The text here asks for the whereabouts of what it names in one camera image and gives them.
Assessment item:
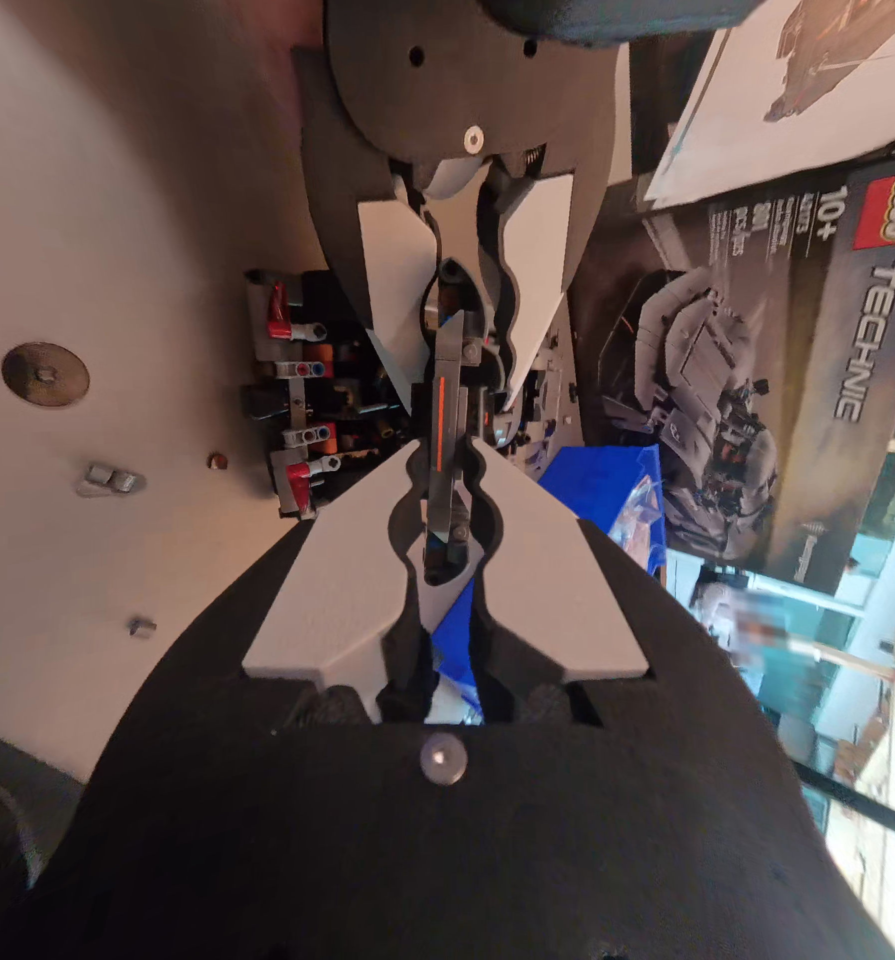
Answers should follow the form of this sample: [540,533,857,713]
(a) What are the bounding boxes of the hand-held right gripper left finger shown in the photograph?
[241,438,428,721]

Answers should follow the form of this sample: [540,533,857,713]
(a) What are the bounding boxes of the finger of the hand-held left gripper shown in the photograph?
[356,196,443,417]
[477,172,578,412]

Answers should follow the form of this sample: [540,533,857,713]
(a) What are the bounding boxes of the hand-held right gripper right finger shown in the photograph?
[466,436,651,714]

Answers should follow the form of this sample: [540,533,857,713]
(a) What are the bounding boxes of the partly built lego car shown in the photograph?
[241,270,580,522]

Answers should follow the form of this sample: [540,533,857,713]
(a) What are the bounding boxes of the grey lego door panel assembly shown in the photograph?
[406,258,509,588]

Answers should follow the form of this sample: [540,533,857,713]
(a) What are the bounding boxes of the grey lego hinge panel piece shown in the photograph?
[74,462,147,498]

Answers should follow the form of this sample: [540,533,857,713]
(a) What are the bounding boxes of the dark lego set box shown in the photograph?
[571,146,895,597]

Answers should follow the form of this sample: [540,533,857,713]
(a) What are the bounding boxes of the black round lego dish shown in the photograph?
[1,342,91,408]

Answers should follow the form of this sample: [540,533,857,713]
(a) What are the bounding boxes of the clear plastic parts bags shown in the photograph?
[608,474,666,575]

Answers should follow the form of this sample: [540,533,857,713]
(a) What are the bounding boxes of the blue plastic bin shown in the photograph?
[431,444,670,706]

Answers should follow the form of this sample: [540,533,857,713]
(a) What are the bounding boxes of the white instruction booklet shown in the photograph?
[642,0,895,211]

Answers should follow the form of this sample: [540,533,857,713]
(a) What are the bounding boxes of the black metal pole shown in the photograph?
[792,761,895,852]

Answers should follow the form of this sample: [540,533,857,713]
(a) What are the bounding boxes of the black perforated metal panel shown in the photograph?
[0,720,89,960]

